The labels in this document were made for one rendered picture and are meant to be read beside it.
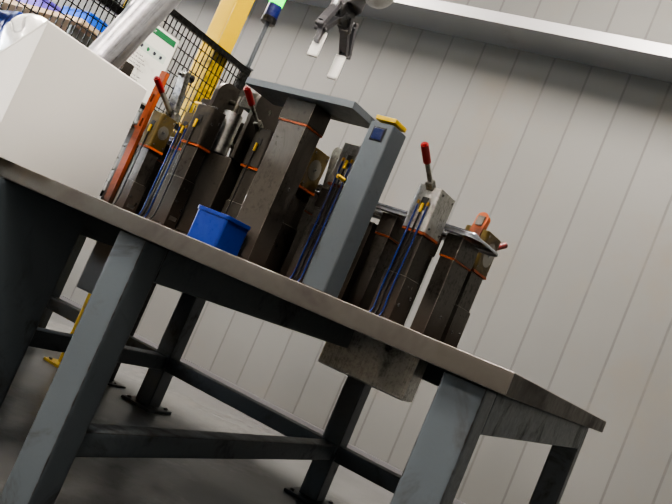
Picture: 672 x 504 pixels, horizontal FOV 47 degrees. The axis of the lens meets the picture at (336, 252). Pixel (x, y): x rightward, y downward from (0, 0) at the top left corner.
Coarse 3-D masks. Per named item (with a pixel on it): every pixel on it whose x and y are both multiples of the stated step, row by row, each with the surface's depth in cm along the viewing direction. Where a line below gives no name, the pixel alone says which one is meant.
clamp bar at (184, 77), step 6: (180, 72) 258; (186, 72) 257; (180, 78) 259; (186, 78) 258; (192, 78) 261; (180, 84) 258; (186, 84) 259; (174, 90) 259; (180, 90) 258; (174, 96) 259; (180, 96) 258; (174, 102) 259; (180, 102) 259; (174, 108) 258; (180, 108) 260
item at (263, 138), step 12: (264, 132) 223; (252, 144) 224; (264, 144) 222; (252, 156) 223; (252, 168) 222; (240, 180) 222; (252, 180) 222; (240, 192) 223; (228, 204) 223; (240, 204) 221
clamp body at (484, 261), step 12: (468, 228) 224; (492, 240) 224; (480, 264) 223; (468, 276) 221; (480, 276) 225; (468, 288) 222; (456, 300) 221; (468, 300) 225; (456, 312) 220; (468, 312) 226; (456, 324) 222; (444, 336) 219; (456, 336) 225
